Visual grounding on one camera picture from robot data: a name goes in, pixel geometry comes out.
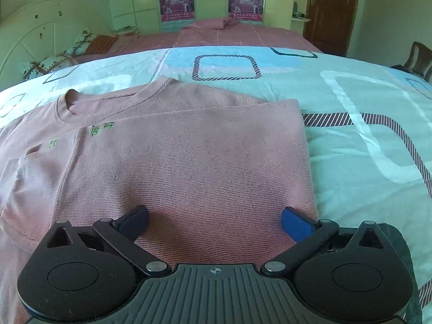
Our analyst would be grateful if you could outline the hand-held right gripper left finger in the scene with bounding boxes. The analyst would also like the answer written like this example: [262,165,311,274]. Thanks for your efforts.
[41,205,171,276]

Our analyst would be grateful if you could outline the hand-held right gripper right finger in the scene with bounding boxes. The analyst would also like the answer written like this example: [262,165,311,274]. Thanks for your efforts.
[261,207,389,276]

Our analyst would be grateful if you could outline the pink knit sweater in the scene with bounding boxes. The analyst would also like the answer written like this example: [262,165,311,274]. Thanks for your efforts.
[0,77,319,324]

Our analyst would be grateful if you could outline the patterned white and blue blanket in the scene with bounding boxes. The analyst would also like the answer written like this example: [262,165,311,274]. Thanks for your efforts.
[0,45,432,324]

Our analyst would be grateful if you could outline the floral patterned pillow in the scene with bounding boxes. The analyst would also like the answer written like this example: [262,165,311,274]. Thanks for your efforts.
[20,53,81,80]
[63,29,96,56]

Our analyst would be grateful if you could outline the orange patterned cushion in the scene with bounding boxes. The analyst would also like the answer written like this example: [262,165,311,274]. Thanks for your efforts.
[84,34,119,55]

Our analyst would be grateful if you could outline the bedside clutter pile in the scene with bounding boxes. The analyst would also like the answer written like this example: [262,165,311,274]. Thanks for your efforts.
[113,25,141,36]

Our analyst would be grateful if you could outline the pink checked bed sheet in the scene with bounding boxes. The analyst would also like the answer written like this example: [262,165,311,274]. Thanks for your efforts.
[77,17,323,63]

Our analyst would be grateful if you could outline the brown wooden chair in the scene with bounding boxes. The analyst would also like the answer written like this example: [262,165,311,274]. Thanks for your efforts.
[391,41,432,82]

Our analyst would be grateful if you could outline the pale yellow corner shelf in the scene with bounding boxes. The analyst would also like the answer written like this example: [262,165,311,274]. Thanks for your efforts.
[290,0,314,32]

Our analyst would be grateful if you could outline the folded pink cloth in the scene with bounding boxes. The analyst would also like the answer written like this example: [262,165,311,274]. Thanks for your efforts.
[189,16,239,29]

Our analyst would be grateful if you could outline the brown wooden door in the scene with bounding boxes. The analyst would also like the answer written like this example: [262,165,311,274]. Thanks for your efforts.
[303,0,362,56]

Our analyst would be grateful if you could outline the pale yellow wardrobe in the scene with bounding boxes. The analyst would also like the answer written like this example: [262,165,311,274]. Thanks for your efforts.
[106,0,298,35]

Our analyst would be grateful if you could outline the pink wall poster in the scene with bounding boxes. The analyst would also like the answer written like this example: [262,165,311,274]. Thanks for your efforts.
[158,0,196,22]
[228,0,264,22]

